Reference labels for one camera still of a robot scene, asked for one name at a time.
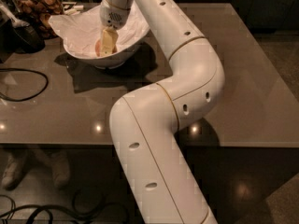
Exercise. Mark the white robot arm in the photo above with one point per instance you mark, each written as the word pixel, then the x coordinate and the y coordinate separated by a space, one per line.
pixel 143 122

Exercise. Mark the right white shoe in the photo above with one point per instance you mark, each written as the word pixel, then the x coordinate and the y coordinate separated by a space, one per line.
pixel 60 169

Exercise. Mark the white paper in bowl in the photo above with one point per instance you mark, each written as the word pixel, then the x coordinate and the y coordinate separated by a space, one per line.
pixel 80 32

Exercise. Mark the black round device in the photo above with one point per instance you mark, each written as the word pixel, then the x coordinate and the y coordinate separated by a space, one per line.
pixel 28 39

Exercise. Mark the white shoe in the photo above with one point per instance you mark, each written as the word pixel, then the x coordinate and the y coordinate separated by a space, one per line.
pixel 14 170
pixel 60 169

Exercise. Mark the white bowl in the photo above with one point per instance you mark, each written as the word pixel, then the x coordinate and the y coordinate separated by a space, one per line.
pixel 113 61

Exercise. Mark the small white items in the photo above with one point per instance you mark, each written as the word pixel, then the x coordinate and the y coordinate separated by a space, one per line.
pixel 72 8

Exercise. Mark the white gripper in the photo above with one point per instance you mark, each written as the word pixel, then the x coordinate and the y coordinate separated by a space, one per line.
pixel 114 16

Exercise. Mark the glass jar of snacks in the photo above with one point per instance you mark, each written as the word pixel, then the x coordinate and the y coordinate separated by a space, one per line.
pixel 39 12

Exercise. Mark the left white shoe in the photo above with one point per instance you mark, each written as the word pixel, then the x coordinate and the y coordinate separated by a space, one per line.
pixel 14 170

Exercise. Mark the red apple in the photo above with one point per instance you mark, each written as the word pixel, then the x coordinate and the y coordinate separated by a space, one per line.
pixel 98 46

